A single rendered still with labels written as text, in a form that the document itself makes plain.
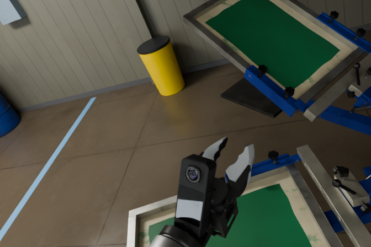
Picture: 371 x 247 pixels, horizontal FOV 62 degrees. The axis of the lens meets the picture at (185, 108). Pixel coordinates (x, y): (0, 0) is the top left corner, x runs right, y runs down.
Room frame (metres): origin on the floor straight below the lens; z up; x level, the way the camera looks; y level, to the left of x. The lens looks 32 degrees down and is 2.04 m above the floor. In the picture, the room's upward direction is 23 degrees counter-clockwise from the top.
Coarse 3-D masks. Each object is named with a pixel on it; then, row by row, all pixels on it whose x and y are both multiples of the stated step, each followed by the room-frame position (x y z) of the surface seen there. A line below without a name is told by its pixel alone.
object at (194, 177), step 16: (192, 160) 0.32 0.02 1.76; (208, 160) 0.32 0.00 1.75; (192, 176) 0.31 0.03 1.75; (208, 176) 0.30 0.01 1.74; (192, 192) 0.31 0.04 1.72; (208, 192) 0.30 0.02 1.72; (176, 208) 0.31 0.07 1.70; (192, 208) 0.30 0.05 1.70; (208, 208) 0.30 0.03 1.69; (176, 224) 0.30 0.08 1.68; (192, 224) 0.29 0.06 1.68
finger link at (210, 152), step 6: (222, 138) 0.44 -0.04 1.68; (216, 144) 0.42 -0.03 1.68; (222, 144) 0.43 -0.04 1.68; (210, 150) 0.42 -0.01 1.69; (216, 150) 0.41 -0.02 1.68; (204, 156) 0.41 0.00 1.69; (210, 156) 0.40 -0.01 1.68; (216, 156) 0.41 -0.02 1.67; (216, 162) 0.42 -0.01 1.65; (216, 168) 0.42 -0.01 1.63
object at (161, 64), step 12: (168, 36) 3.96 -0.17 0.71; (144, 48) 3.90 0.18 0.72; (156, 48) 3.72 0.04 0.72; (168, 48) 3.78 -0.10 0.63; (144, 60) 3.82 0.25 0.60; (156, 60) 3.72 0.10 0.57; (168, 60) 3.74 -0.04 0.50; (156, 72) 3.75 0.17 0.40; (168, 72) 3.73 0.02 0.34; (180, 72) 3.85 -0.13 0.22; (156, 84) 3.85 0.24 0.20; (168, 84) 3.74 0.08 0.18; (180, 84) 3.78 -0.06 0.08
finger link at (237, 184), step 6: (246, 168) 0.35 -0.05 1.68; (246, 174) 0.34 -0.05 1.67; (228, 180) 0.34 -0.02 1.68; (240, 180) 0.33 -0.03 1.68; (246, 180) 0.33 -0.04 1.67; (228, 186) 0.33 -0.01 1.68; (234, 186) 0.33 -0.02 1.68; (240, 186) 0.32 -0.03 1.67; (234, 192) 0.32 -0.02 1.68; (240, 192) 0.32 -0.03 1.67; (228, 198) 0.31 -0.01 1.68; (234, 198) 0.31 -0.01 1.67
